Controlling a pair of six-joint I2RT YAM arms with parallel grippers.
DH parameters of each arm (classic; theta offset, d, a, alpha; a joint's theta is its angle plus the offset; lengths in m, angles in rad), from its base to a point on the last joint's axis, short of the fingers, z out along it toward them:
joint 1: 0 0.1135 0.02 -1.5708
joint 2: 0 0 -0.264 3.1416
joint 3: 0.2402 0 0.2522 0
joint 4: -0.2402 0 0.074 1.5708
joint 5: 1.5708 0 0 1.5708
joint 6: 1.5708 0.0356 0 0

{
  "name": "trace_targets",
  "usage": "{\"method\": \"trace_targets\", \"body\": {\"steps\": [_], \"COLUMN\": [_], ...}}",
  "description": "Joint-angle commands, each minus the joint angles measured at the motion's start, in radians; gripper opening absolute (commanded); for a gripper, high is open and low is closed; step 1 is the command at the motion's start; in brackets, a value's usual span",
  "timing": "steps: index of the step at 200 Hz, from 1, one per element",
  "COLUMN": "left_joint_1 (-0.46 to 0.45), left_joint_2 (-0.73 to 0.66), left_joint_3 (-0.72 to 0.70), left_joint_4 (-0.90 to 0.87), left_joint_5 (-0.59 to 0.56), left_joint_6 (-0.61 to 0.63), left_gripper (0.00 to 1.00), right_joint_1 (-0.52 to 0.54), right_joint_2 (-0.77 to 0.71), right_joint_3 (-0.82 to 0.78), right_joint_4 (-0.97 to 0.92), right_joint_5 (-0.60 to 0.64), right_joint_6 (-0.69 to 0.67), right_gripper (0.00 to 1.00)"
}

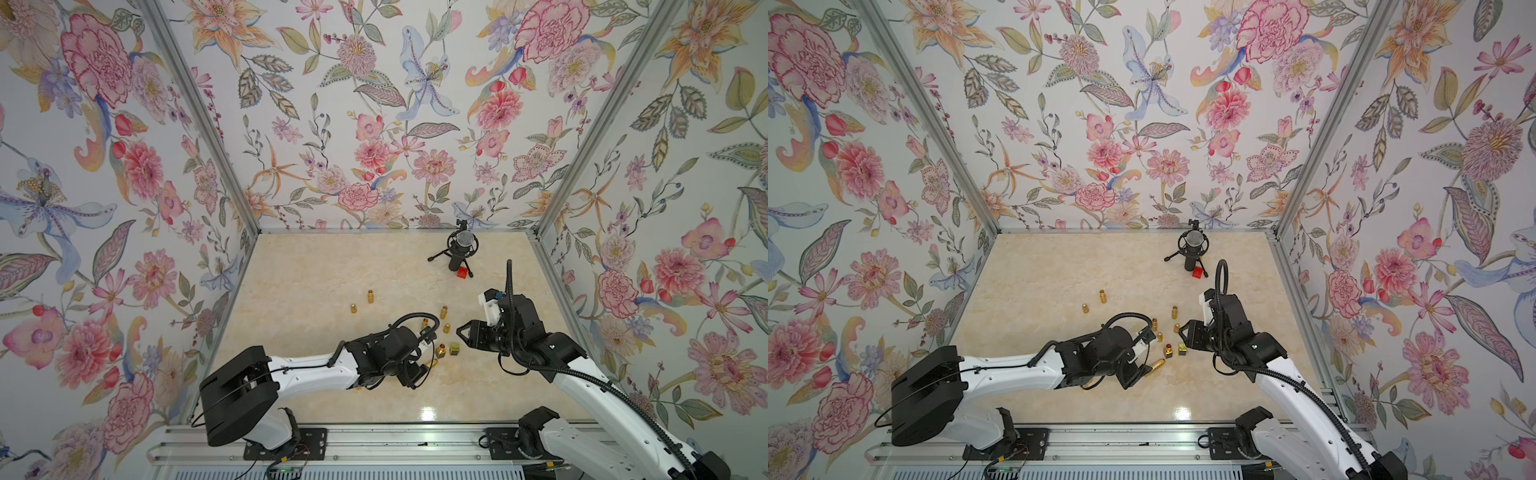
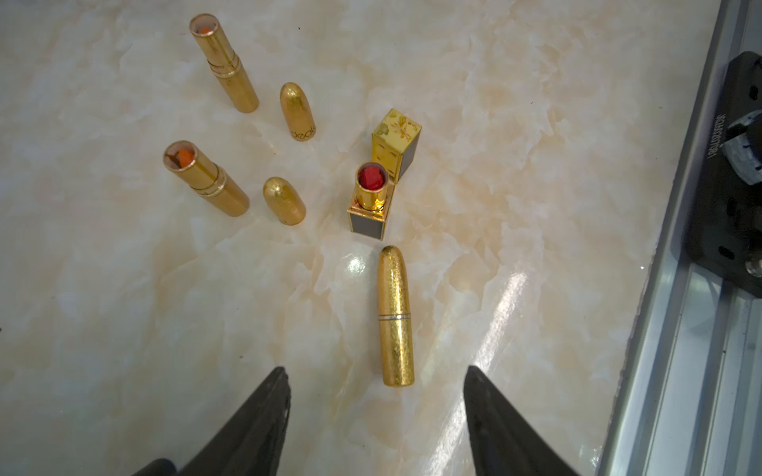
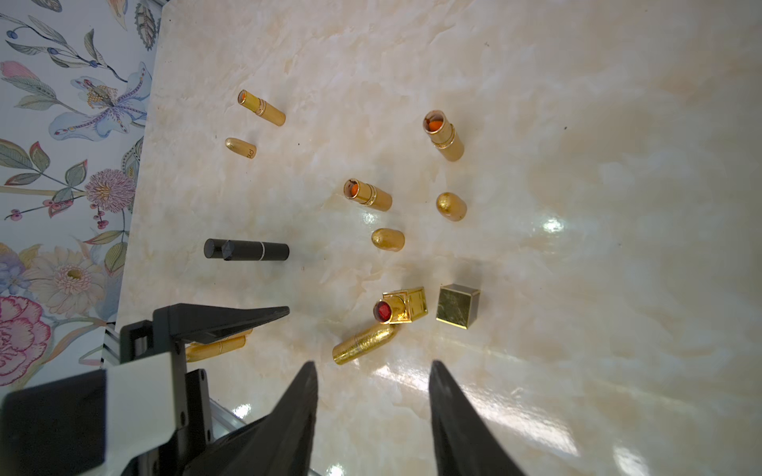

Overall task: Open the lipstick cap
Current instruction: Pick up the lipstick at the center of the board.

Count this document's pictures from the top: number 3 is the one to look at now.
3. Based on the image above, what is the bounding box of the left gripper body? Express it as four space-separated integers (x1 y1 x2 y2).
120 321 212 475

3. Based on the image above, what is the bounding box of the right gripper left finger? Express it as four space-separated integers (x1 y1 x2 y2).
184 361 319 475

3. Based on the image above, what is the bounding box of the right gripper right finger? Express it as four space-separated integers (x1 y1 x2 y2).
429 360 524 475

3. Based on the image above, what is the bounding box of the square gold lipstick cap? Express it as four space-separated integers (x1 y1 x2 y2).
436 284 480 329

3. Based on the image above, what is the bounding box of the square gold black lipstick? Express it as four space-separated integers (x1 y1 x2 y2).
372 287 428 325

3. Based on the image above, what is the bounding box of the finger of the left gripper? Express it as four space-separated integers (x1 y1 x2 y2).
153 303 291 345

